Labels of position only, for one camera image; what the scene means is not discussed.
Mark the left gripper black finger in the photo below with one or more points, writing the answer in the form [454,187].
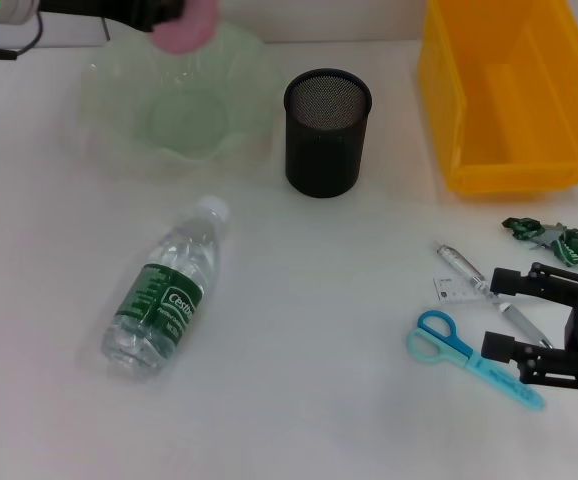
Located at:
[169,21]

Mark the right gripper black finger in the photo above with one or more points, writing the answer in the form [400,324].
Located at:
[549,367]
[549,282]

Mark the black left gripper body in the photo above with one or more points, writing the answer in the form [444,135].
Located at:
[94,7]

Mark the pink peach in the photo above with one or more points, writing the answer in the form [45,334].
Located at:
[186,30]

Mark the green plastic wrapper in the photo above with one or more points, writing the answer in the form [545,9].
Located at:
[569,247]

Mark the blue capped scissors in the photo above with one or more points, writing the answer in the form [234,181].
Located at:
[489,370]

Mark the clear silver ballpoint pen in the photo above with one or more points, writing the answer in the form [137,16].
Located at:
[461,265]

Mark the transparent plastic ruler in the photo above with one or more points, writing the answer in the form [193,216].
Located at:
[451,291]

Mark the clear green-label water bottle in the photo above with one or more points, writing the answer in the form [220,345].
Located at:
[169,295]

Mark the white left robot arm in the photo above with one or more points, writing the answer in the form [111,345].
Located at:
[9,10]

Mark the green glass fruit plate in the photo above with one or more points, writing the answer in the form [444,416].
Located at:
[184,120]

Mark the black mesh pen holder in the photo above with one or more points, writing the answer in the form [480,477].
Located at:
[326,150]

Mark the yellow plastic bin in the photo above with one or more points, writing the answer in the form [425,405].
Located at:
[514,165]

